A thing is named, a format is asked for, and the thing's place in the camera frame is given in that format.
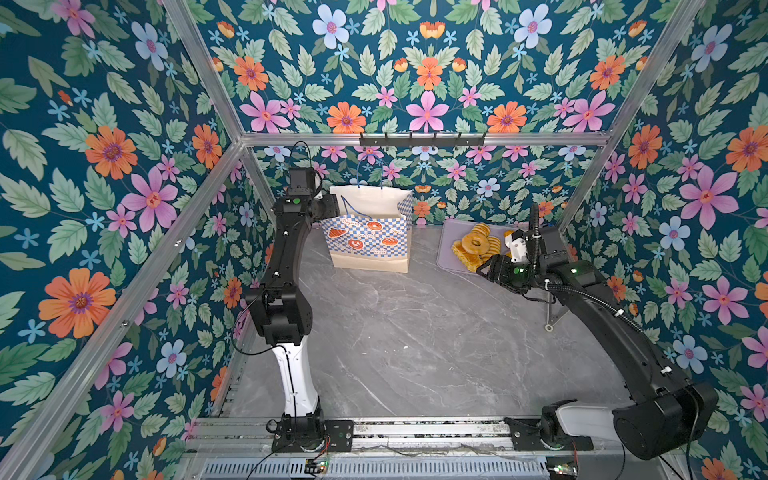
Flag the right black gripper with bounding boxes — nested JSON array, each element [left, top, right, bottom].
[[475, 254, 545, 292]]

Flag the ring donut fake bread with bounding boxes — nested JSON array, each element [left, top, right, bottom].
[[461, 231, 490, 256]]

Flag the blue checkered paper bag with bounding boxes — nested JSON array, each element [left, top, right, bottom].
[[320, 185, 414, 273]]

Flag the lilac plastic tray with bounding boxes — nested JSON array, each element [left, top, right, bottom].
[[437, 219, 517, 275]]

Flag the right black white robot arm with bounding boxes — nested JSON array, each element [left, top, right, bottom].
[[477, 205, 718, 460]]

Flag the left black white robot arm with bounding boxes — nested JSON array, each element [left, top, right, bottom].
[[246, 168, 338, 445]]

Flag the ridged roll fake bread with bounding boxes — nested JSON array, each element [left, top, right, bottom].
[[485, 236, 502, 256]]

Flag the rear ridged fake bread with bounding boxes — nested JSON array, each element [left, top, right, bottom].
[[472, 224, 491, 237]]

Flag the braided pastry fake bread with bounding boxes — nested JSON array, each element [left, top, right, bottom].
[[451, 240, 484, 273]]

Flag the metal tongs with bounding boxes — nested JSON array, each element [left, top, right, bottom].
[[544, 291, 556, 332]]

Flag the small green circuit board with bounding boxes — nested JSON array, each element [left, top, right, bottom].
[[304, 459, 328, 477]]

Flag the black hook rail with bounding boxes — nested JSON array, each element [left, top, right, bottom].
[[358, 132, 486, 149]]

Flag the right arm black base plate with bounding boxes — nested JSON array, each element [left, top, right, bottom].
[[503, 417, 594, 451]]

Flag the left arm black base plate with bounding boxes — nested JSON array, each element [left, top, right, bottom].
[[272, 416, 354, 454]]

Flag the white perforated cable duct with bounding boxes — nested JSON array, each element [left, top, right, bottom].
[[199, 456, 550, 479]]

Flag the aluminium cage frame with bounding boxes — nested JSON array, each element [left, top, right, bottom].
[[1, 1, 677, 479]]

